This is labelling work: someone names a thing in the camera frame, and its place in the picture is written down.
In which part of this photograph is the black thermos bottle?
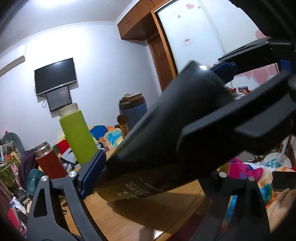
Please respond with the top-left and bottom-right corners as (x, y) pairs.
(95, 61), (234, 202)

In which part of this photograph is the dark teal faceted cup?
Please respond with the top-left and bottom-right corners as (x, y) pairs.
(27, 169), (44, 195)

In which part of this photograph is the red thermos bottle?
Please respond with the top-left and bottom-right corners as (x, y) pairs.
(34, 142), (68, 179)

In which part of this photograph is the colourful bed blanket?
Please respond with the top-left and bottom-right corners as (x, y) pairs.
(53, 125), (123, 172)

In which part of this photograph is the dark purple clothing pile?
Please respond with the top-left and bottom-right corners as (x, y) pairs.
(18, 149), (39, 191)

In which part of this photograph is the white wardrobe with hearts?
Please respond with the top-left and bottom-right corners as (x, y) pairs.
(157, 0), (280, 88)

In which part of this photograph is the green tall bottle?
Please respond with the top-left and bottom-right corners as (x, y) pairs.
(58, 103), (97, 165)

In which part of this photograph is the blue tumbler with brown lid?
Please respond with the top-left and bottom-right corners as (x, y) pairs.
(117, 92), (147, 138)

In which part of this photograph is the brown wooden door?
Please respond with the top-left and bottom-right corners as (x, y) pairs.
(148, 32), (176, 91)

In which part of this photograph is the brown overhead cabinet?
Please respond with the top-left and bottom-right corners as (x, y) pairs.
(117, 0), (168, 41)

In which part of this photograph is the white air conditioner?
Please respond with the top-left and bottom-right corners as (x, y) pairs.
(0, 56), (26, 77)

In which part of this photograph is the small wall monitor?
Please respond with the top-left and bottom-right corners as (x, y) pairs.
(46, 86), (72, 111)

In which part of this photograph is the black wall television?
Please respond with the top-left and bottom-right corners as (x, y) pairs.
(34, 58), (77, 95)

